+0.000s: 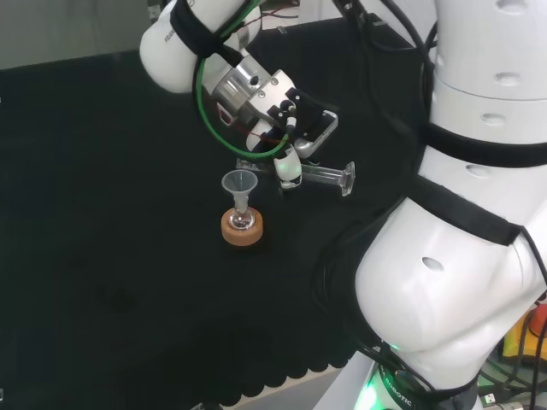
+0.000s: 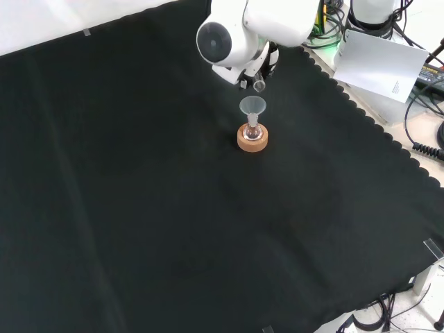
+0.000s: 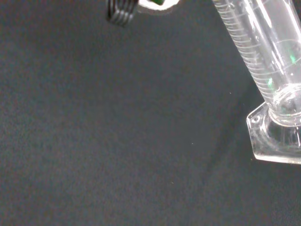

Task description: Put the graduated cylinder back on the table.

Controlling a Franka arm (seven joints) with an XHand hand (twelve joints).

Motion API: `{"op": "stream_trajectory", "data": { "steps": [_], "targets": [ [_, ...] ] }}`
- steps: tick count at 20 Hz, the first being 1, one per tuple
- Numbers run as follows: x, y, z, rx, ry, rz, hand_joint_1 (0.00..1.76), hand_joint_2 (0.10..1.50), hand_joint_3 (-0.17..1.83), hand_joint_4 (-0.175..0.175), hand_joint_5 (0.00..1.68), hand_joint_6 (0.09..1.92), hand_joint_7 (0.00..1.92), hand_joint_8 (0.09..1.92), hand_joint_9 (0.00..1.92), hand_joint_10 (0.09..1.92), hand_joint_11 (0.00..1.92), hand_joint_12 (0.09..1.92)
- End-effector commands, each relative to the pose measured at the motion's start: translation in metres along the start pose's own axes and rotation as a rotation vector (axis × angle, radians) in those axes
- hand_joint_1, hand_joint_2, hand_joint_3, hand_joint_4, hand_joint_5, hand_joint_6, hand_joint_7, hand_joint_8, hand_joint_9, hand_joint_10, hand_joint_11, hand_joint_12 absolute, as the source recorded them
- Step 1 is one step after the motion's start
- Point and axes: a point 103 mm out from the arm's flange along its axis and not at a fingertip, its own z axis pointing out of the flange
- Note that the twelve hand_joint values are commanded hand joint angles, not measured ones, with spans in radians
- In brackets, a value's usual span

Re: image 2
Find black power supply box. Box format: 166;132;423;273
414;62;444;92

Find cork ring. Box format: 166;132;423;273
237;124;270;153

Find black coiled cable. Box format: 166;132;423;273
411;142;444;161

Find white paper sheet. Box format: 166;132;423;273
332;28;430;104

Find round-bottom glass flask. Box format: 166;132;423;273
243;117;262;142

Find black cloth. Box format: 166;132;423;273
0;0;444;333

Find white bench frame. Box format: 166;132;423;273
411;257;444;296

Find black cable bundle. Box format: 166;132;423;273
305;0;352;49

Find clear plastic funnel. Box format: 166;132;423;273
239;96;268;126

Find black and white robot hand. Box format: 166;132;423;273
212;41;280;92

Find black thin cable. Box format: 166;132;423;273
403;82;444;146

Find black floor cables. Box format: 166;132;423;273
338;293;444;333

